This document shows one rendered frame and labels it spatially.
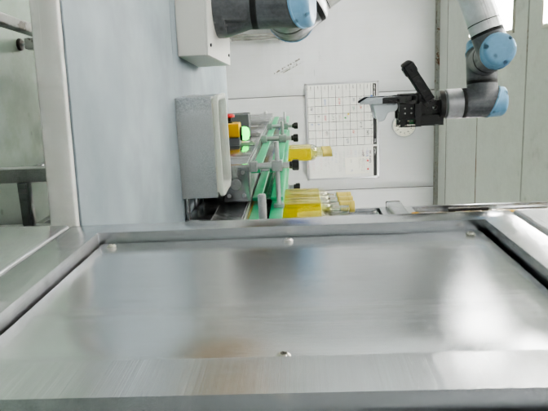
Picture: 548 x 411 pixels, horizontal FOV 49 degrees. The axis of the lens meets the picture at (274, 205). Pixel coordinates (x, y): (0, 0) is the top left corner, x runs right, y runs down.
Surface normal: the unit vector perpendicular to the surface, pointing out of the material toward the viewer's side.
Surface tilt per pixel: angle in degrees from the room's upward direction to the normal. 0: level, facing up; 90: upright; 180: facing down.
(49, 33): 90
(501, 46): 94
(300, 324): 90
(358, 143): 90
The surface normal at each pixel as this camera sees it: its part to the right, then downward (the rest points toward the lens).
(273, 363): -0.04, -0.97
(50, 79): -0.04, 0.14
